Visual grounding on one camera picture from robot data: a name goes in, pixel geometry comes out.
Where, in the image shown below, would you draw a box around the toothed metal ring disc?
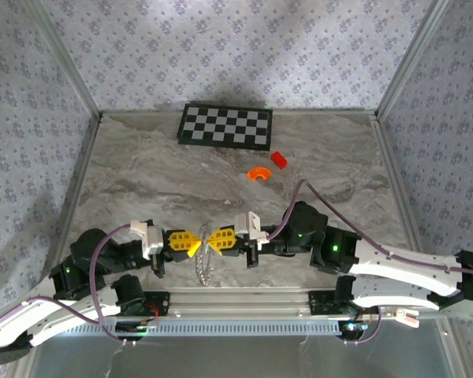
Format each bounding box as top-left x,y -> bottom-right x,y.
195,219 -> 217,287

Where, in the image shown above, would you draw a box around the grey slotted cable duct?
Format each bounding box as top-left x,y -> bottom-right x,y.
62,317 -> 342,338

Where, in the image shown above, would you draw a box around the red block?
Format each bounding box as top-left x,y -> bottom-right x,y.
270,150 -> 289,169

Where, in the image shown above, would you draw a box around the grey metal sheet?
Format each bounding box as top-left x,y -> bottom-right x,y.
23,332 -> 458,378

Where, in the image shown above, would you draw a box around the aluminium side rail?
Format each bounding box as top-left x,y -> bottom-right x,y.
370,111 -> 437,288
37,112 -> 105,291

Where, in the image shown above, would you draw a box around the small circuit board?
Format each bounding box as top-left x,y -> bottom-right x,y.
116,321 -> 158,335
338,321 -> 367,339

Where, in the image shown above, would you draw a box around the aluminium frame post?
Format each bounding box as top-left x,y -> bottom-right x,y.
374,0 -> 454,119
23,0 -> 103,119

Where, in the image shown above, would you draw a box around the black white checkerboard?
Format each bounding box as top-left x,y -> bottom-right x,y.
176,102 -> 274,151

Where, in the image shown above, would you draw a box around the clear linked key tags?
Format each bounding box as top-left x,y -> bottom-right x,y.
196,251 -> 216,287

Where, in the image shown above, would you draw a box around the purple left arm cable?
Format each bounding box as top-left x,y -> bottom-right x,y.
0,223 -> 161,347

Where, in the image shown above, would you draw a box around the aluminium frame rail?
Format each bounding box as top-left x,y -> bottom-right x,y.
27,287 -> 454,320

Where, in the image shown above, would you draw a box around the white orange tag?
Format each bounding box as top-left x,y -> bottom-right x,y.
393,309 -> 421,328

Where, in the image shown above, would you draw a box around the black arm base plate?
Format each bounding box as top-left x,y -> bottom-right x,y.
307,290 -> 342,316
102,290 -> 171,317

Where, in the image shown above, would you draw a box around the orange half ring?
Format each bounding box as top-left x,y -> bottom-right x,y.
246,166 -> 274,183

